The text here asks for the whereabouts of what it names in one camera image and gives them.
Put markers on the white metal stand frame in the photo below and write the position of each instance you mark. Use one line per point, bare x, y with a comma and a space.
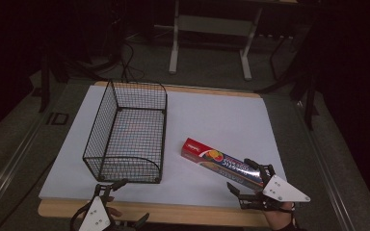
212, 25

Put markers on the red and blue foil box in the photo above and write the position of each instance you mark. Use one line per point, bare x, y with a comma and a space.
218, 160

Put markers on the person's left hand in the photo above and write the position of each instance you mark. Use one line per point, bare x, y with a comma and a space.
114, 212

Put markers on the metal floor rail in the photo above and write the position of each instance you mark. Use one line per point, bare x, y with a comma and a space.
9, 166
327, 166

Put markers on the white paper sheet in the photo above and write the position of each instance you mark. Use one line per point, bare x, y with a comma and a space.
224, 122

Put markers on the dark tripod stand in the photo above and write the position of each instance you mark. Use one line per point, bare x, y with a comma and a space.
305, 80

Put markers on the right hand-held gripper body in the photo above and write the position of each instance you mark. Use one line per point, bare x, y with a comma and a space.
282, 192

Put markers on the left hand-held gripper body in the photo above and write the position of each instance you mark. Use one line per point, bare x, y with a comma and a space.
95, 215

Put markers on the person's right hand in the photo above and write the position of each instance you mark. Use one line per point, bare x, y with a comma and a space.
279, 219

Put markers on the black floor bracket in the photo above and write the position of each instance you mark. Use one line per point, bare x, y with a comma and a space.
58, 118

